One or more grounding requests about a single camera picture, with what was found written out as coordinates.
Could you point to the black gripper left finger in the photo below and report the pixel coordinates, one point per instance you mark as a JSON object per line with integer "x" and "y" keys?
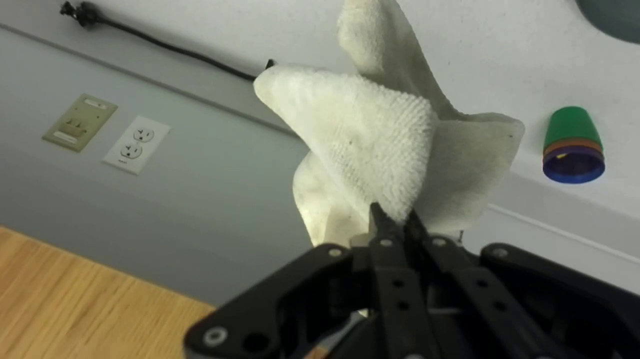
{"x": 393, "y": 292}

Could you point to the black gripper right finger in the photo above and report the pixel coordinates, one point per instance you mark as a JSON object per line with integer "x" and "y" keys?
{"x": 506, "y": 306}

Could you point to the cream white towel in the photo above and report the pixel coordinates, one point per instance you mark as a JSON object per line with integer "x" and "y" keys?
{"x": 373, "y": 132}

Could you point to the blue plastic cup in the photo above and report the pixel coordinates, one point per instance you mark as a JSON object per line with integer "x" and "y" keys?
{"x": 572, "y": 170}

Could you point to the orange plastic cup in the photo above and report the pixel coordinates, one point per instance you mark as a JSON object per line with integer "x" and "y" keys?
{"x": 591, "y": 148}

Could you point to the green plastic cup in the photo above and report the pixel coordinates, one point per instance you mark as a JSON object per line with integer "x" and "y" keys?
{"x": 572, "y": 122}

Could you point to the dark green plate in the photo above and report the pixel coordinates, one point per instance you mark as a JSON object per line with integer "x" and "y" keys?
{"x": 617, "y": 17}

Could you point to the white wall outlet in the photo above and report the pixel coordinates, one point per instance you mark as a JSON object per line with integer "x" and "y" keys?
{"x": 136, "y": 144}

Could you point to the beige wall plate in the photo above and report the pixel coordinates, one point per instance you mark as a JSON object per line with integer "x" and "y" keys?
{"x": 80, "y": 122}

